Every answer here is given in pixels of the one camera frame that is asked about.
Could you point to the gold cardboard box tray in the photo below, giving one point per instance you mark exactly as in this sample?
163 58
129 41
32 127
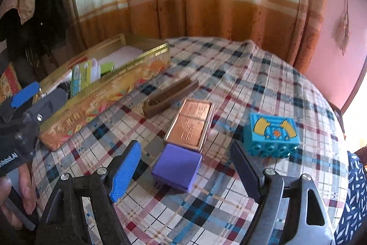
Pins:
114 90

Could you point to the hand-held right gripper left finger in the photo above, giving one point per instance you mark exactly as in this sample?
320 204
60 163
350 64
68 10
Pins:
126 170

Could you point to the feather wall hanging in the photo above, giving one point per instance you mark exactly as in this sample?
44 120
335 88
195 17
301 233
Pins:
344 29

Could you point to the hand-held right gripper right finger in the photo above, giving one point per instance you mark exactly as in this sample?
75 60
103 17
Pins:
245 170

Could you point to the patterned red yellow cushion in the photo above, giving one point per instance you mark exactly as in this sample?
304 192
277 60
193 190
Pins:
10 84

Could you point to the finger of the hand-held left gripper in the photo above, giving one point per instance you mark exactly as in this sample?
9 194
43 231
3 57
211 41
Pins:
48 104
25 94

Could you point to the hanging clothes on rack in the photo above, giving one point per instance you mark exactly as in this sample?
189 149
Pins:
48 4

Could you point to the copper metal case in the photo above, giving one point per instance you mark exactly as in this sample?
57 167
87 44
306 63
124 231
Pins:
189 121

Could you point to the green toy brick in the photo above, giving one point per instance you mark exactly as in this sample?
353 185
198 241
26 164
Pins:
106 67

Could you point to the navy patterned cloth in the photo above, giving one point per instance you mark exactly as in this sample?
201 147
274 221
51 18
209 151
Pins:
354 199

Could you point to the plaid tablecloth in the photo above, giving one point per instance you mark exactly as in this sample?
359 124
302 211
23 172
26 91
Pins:
258 75

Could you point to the orange and white curtain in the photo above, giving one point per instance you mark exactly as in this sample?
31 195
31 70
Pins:
215 12

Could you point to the purple box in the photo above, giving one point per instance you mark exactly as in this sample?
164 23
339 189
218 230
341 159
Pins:
176 167

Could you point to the teal toy brick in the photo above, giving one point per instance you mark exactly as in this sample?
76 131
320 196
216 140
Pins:
269 130

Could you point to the brown comb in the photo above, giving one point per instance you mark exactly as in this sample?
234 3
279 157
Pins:
169 97

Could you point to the wooden chair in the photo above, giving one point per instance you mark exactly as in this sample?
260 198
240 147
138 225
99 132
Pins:
30 55

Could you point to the person's left hand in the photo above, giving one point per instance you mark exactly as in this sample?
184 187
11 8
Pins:
27 193

